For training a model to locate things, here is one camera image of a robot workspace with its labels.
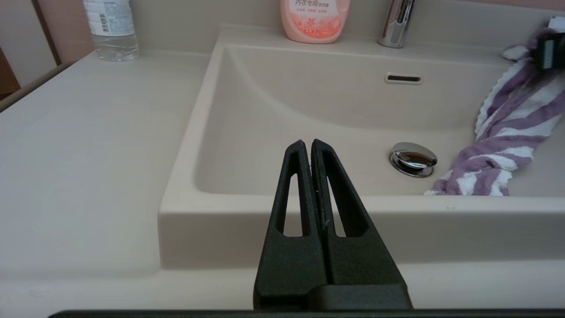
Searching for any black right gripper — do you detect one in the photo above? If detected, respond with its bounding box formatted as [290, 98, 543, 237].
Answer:
[532, 32, 565, 71]

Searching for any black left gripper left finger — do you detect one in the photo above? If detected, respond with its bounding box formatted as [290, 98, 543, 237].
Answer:
[254, 140, 328, 310]

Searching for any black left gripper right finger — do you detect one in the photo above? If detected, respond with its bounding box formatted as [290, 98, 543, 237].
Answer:
[308, 139, 414, 310]

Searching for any purple white striped towel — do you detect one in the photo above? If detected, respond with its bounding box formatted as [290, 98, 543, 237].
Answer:
[424, 27, 565, 197]

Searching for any chrome faucet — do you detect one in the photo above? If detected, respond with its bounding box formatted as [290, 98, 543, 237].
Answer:
[378, 0, 415, 49]

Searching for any beige wash basin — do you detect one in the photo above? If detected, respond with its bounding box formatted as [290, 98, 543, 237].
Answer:
[158, 24, 565, 270]

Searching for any chrome drain stopper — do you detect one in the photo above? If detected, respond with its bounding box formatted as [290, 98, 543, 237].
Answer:
[389, 142, 438, 178]

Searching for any pink soap pump bottle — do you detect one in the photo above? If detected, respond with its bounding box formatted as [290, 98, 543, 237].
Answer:
[280, 0, 351, 44]

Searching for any tall clear plastic water bottle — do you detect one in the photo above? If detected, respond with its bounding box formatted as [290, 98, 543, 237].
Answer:
[83, 0, 139, 62]

